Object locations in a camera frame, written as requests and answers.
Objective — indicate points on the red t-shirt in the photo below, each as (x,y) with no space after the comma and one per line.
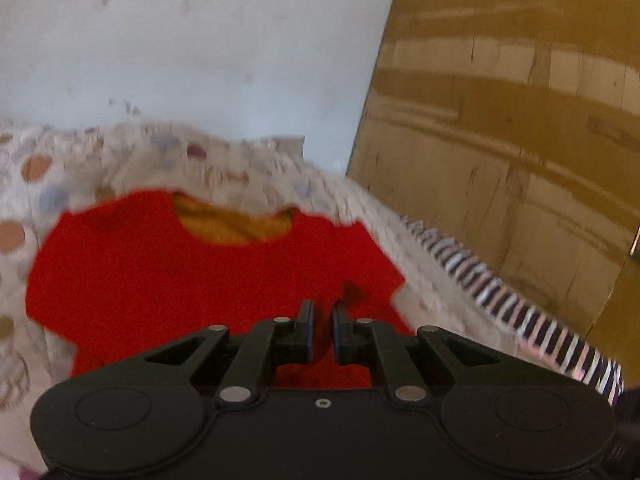
(200,280)

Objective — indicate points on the black white striped pillow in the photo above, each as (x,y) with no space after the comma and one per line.
(505,305)

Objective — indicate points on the wooden wardrobe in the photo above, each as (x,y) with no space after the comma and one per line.
(500,135)

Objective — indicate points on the patterned beige quilt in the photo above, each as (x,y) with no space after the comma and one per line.
(60,170)

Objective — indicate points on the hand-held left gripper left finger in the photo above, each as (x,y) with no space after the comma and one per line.
(307,331)

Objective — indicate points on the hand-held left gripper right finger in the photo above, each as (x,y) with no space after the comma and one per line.
(340,332)

